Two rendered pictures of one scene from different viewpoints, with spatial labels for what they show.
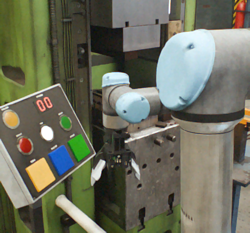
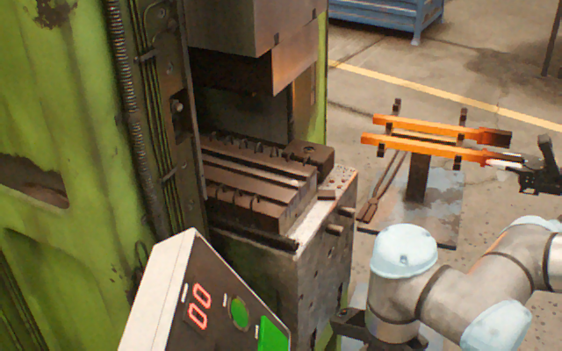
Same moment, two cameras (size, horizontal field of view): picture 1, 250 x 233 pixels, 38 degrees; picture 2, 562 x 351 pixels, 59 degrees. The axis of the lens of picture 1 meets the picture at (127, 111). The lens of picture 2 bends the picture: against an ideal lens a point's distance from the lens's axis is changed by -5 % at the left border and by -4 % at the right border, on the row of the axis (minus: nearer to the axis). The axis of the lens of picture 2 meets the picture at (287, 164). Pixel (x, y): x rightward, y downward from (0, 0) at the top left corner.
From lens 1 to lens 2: 73 cm
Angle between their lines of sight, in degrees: 25
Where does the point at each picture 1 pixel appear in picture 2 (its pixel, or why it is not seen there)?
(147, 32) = (302, 42)
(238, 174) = (436, 230)
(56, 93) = (201, 257)
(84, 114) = (196, 223)
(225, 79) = not seen: outside the picture
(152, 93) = (518, 280)
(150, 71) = not seen: hidden behind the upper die
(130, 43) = (282, 75)
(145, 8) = not seen: outside the picture
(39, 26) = (96, 93)
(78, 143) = (271, 340)
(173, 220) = not seen: hidden behind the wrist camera
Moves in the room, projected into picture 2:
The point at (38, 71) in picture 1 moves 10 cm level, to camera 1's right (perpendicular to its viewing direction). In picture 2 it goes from (111, 190) to (170, 175)
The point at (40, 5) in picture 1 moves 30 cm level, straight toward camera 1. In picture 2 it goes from (90, 43) to (188, 124)
